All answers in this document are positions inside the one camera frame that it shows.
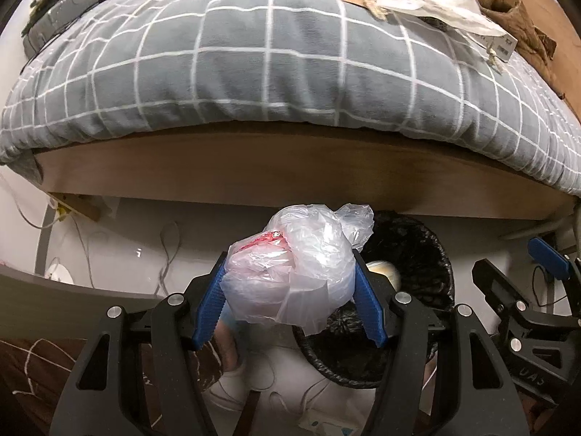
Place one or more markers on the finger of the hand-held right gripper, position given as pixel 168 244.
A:
pixel 499 288
pixel 549 256

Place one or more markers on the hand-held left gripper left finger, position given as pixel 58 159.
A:
pixel 206 318

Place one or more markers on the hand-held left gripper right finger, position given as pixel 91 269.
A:
pixel 370 313

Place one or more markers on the clear plastic bag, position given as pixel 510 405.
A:
pixel 308 259

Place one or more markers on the black trash bin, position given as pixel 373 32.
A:
pixel 417 245

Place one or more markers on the white label tag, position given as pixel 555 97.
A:
pixel 504 47

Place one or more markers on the translucent white plastic bag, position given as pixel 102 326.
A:
pixel 426 7

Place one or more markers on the grey-brown table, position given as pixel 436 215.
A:
pixel 68 299

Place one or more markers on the wooden bed support block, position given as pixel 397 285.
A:
pixel 77 206

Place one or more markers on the wooden headboard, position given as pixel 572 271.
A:
pixel 558 32

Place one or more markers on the brown fleece jacket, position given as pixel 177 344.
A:
pixel 513 18

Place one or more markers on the grey checked bed sheet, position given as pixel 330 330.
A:
pixel 272 54

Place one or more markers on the wooden bed frame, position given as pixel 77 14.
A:
pixel 272 172

